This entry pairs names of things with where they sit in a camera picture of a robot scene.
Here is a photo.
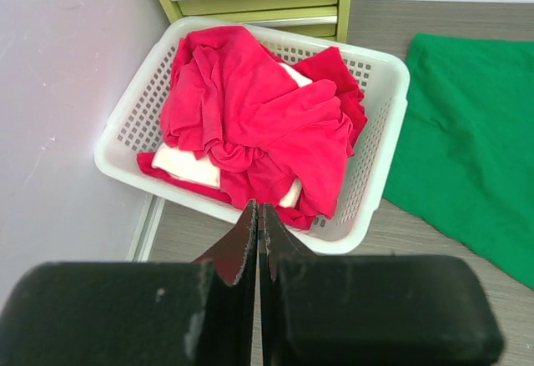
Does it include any white cloth in basket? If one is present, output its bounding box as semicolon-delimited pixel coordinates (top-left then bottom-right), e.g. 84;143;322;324
151;63;312;208

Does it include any green t shirt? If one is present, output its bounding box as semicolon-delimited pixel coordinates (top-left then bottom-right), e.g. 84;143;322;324
384;33;533;287

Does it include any white plastic laundry basket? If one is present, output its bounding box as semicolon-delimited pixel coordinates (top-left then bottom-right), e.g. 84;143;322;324
94;17;410;255

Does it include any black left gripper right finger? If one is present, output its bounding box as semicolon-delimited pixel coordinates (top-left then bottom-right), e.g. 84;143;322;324
258;205;505;365

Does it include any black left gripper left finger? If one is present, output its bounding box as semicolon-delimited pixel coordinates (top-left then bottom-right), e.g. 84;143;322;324
1;202;258;365

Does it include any red t shirt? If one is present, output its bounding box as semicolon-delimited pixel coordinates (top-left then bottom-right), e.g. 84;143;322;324
137;26;367;229

